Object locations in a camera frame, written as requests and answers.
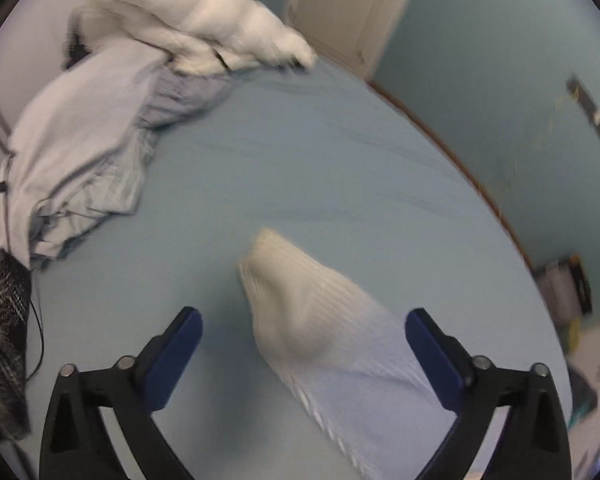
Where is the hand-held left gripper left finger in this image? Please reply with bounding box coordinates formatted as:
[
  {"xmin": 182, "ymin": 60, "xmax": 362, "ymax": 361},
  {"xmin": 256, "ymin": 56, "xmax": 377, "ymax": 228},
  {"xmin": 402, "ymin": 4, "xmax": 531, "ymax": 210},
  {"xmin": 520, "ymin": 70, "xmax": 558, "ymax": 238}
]
[{"xmin": 39, "ymin": 306, "xmax": 204, "ymax": 480}]

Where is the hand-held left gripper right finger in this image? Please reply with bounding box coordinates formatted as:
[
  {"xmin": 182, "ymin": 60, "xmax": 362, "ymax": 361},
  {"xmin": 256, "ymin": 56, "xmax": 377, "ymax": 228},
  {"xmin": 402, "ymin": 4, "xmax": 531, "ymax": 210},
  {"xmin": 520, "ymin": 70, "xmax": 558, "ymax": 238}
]
[{"xmin": 404, "ymin": 308, "xmax": 574, "ymax": 480}]

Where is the white ribbed sock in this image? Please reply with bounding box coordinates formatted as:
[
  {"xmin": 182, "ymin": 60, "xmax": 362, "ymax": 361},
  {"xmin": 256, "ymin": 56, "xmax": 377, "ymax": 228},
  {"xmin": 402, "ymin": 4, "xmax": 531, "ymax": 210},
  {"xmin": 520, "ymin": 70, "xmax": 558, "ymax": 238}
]
[{"xmin": 236, "ymin": 226, "xmax": 458, "ymax": 480}]

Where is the black box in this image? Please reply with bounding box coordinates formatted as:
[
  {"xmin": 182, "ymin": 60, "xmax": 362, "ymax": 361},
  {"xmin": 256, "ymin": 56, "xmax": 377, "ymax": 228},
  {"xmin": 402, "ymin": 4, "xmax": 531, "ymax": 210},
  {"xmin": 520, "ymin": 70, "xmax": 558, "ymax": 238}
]
[{"xmin": 535, "ymin": 255, "xmax": 594, "ymax": 318}]

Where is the dark plaid cloth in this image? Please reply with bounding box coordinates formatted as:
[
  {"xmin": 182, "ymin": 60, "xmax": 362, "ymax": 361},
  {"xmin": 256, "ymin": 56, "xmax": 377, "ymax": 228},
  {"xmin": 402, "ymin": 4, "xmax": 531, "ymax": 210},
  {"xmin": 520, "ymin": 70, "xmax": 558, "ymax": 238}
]
[{"xmin": 0, "ymin": 241, "xmax": 34, "ymax": 442}]

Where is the bed with blue sheet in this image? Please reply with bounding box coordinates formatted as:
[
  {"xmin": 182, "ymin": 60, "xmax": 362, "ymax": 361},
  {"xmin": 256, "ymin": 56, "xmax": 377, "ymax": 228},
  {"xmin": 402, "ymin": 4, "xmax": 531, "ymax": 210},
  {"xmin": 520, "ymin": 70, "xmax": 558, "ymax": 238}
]
[{"xmin": 0, "ymin": 55, "xmax": 576, "ymax": 480}]

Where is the light blue crumpled blanket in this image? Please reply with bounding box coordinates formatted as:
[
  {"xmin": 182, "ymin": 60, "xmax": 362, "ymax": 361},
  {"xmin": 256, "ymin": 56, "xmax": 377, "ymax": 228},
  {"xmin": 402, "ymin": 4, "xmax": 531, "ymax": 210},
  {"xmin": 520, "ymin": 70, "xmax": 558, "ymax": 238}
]
[{"xmin": 0, "ymin": 42, "xmax": 233, "ymax": 271}]

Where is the white fluffy duvet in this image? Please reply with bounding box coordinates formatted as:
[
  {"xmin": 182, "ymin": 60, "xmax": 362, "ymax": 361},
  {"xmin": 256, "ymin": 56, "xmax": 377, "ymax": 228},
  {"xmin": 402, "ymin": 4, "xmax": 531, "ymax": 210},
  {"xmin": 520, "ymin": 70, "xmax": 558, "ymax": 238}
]
[{"xmin": 70, "ymin": 0, "xmax": 318, "ymax": 73}]

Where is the cream panel door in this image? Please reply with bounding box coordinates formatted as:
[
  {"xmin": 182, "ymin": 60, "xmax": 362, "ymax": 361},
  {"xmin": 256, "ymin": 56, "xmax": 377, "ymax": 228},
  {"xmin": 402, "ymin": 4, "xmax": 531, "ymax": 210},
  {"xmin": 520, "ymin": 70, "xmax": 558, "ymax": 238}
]
[{"xmin": 284, "ymin": 0, "xmax": 431, "ymax": 81}]

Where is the black cable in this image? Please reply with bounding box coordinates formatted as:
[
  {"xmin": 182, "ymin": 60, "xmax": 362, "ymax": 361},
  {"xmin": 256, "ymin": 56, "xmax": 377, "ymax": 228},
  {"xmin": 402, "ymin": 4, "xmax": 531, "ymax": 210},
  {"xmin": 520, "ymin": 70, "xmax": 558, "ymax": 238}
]
[{"xmin": 22, "ymin": 267, "xmax": 47, "ymax": 382}]

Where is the black strip on wall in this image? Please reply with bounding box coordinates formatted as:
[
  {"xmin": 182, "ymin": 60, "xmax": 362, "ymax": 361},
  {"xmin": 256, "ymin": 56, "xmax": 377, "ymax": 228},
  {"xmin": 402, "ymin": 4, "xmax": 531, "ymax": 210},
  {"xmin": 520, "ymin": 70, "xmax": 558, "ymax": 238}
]
[{"xmin": 565, "ymin": 74, "xmax": 600, "ymax": 146}]

